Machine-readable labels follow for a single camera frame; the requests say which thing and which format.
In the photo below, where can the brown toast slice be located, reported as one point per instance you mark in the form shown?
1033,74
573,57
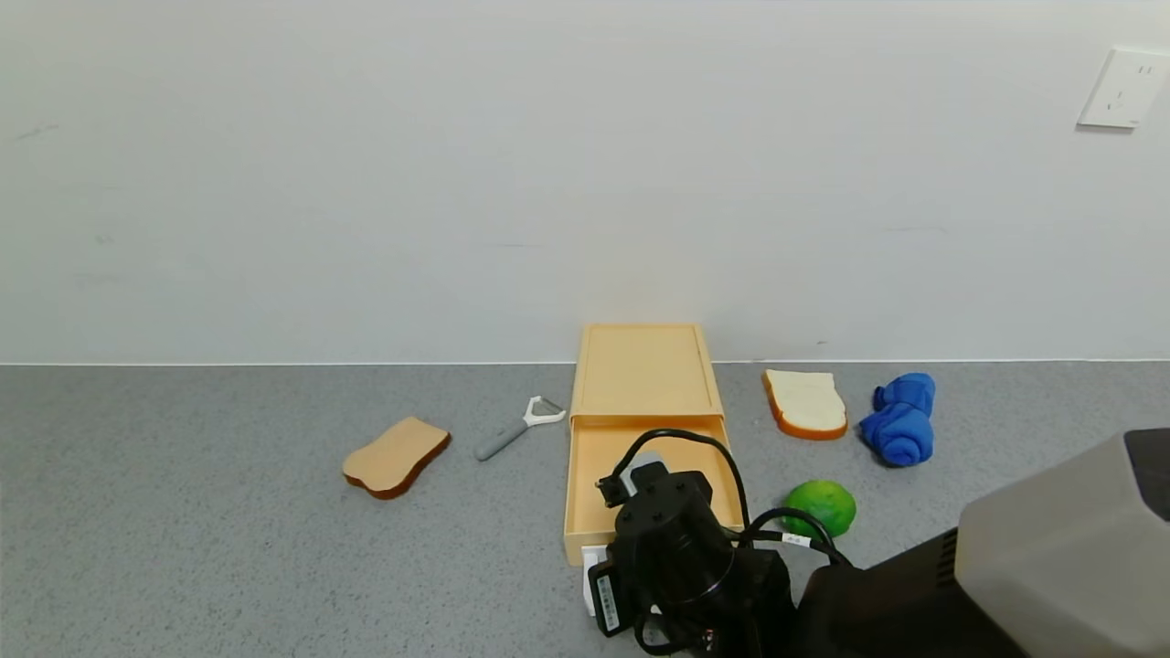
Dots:
393,457

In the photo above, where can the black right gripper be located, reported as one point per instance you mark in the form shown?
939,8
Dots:
607,602

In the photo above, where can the green lime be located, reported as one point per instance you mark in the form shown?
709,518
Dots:
827,503

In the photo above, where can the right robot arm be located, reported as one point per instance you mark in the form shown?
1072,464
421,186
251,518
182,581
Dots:
1051,567

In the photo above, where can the white bread slice orange crust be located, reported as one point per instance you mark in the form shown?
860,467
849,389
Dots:
806,402

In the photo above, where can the white wall socket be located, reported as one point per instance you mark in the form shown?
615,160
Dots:
1124,87

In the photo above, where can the blue rolled towel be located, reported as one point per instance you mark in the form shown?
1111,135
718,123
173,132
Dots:
900,429

